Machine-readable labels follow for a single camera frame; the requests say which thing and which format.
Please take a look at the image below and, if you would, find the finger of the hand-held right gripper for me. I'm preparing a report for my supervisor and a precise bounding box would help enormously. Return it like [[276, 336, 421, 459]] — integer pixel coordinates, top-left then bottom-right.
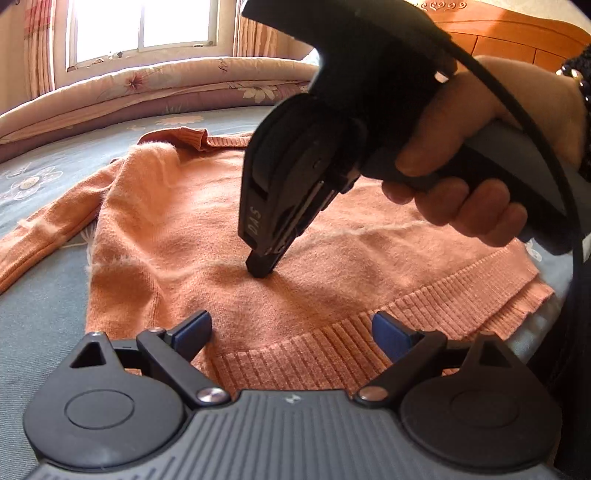
[[246, 168, 356, 278]]

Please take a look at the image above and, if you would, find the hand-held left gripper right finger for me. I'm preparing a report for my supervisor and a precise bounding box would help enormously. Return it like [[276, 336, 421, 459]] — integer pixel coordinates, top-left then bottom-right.
[[355, 311, 520, 409]]

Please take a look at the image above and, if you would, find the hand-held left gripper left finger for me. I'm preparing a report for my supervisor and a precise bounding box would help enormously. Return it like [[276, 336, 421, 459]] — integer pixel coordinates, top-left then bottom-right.
[[69, 310, 229, 409]]

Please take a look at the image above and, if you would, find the orange knit sweater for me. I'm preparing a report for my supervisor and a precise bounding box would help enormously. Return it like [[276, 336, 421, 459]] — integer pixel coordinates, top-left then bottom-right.
[[0, 128, 555, 393]]

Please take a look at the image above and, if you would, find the person's right forearm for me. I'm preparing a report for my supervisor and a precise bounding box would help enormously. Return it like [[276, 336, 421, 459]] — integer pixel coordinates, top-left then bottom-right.
[[556, 46, 591, 185]]

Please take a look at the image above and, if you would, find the person's right hand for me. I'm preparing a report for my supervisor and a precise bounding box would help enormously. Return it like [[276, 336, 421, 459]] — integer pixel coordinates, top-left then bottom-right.
[[382, 55, 588, 248]]

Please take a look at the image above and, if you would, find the wooden headboard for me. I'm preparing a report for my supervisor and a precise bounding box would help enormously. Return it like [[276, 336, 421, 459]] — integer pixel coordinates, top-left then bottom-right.
[[406, 0, 591, 75]]

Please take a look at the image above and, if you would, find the person's dark clothing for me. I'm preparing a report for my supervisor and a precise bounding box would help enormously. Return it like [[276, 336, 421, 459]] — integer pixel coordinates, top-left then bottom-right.
[[549, 268, 591, 480]]

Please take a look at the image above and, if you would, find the window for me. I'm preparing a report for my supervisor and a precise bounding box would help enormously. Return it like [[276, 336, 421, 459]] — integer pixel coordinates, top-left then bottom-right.
[[65, 0, 237, 71]]

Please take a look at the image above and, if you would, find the folded pink floral quilt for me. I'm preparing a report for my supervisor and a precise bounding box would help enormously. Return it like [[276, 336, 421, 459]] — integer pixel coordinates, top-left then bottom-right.
[[0, 58, 320, 145]]

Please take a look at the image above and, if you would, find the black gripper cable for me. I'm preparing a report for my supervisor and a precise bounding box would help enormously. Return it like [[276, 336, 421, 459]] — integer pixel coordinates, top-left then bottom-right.
[[434, 23, 591, 296]]

